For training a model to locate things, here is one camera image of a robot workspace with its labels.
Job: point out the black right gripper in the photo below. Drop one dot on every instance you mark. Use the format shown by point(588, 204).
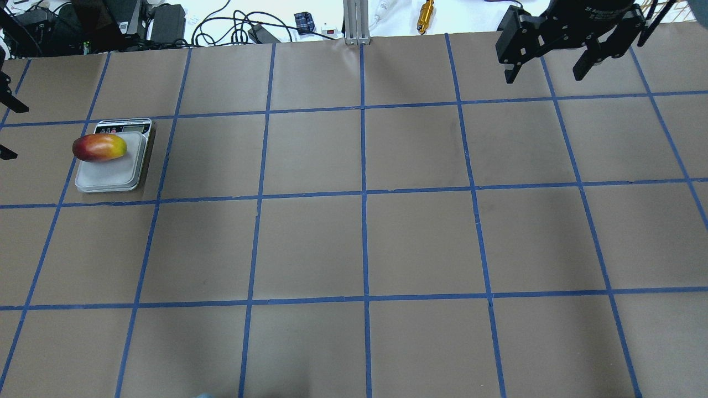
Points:
point(600, 12)

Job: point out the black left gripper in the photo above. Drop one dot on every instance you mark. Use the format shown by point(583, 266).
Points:
point(6, 95)

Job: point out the red yellow mango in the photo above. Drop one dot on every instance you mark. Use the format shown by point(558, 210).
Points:
point(99, 147)

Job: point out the black electronics box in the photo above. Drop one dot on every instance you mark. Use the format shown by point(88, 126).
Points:
point(73, 27)

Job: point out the silver digital kitchen scale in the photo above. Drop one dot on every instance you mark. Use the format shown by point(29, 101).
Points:
point(124, 173)

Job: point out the gold cylindrical connector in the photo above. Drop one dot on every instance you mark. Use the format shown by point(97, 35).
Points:
point(424, 17)

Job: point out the black power adapter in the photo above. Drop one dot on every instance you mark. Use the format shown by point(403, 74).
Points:
point(167, 23)

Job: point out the small blue black box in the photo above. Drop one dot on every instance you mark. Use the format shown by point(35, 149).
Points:
point(304, 23)

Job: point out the aluminium profile post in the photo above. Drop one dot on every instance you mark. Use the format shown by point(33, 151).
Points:
point(356, 22)

